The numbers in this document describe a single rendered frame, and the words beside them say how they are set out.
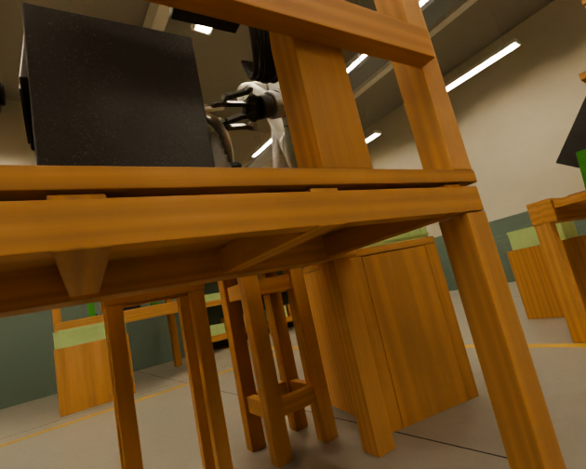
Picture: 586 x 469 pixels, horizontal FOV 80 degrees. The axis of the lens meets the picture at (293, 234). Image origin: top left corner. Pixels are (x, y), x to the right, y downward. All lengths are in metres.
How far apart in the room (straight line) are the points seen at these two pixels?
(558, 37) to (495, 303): 7.44
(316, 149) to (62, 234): 0.47
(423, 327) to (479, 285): 0.81
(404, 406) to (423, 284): 0.56
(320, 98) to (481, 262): 0.58
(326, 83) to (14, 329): 5.98
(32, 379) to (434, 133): 6.06
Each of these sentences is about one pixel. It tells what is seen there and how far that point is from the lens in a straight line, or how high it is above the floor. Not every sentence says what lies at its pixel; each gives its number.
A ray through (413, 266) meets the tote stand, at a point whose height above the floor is 0.66.
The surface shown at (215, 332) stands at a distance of 6.32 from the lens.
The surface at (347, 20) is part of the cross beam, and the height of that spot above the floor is 1.22.
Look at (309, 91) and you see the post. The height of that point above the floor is 1.05.
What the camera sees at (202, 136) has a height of 1.00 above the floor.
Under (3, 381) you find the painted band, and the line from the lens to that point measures 6.42.
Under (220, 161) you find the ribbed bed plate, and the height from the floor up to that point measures 1.02.
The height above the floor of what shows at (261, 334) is 0.51.
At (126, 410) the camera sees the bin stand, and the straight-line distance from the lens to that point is 1.35.
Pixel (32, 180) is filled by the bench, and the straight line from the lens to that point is 0.56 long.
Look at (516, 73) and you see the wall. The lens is 8.34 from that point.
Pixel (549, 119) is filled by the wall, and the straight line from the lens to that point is 7.94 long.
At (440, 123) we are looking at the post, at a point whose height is 1.02.
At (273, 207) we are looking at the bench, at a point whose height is 0.80.
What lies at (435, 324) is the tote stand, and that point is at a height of 0.37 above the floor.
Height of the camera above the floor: 0.65
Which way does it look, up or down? 10 degrees up
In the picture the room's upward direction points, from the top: 12 degrees counter-clockwise
